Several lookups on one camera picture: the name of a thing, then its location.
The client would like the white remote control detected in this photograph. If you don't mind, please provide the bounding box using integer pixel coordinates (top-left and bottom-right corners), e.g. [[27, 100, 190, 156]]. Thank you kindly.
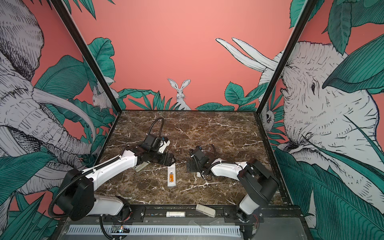
[[167, 164, 176, 187]]

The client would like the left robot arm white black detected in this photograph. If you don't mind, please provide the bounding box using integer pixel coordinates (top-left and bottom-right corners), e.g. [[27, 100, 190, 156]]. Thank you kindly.
[[48, 131, 176, 222]]

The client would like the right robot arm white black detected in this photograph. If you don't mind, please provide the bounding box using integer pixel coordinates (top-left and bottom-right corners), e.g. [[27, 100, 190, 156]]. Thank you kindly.
[[187, 146, 279, 223]]

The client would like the grey stapler-like holder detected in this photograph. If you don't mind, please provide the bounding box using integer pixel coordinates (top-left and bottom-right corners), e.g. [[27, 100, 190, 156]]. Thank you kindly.
[[134, 162, 149, 172]]

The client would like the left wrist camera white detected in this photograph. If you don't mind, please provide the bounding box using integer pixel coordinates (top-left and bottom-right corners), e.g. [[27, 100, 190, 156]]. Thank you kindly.
[[158, 137, 171, 154]]

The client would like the grey box on rail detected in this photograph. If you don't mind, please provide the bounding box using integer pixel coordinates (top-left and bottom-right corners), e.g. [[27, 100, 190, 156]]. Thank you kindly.
[[196, 204, 216, 218]]

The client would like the white cylinder on rail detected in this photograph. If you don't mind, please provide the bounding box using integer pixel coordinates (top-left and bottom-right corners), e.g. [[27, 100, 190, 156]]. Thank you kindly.
[[166, 211, 186, 218]]

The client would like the black front mounting rail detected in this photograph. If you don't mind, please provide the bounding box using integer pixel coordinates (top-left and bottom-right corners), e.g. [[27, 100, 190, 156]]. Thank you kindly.
[[64, 204, 304, 224]]

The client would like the white slotted cable duct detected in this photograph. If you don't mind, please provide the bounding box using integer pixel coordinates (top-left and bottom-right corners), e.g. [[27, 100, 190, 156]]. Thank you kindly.
[[65, 224, 242, 237]]

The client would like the black left frame post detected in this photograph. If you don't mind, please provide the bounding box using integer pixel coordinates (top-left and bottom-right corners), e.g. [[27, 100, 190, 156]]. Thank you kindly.
[[51, 0, 122, 115]]

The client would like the black frame post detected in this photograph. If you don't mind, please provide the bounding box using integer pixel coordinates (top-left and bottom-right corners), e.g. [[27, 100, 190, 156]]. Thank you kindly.
[[51, 0, 122, 115], [256, 0, 318, 115]]

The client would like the black right frame post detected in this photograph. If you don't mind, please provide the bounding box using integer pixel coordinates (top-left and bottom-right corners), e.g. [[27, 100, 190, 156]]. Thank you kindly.
[[256, 0, 318, 115]]

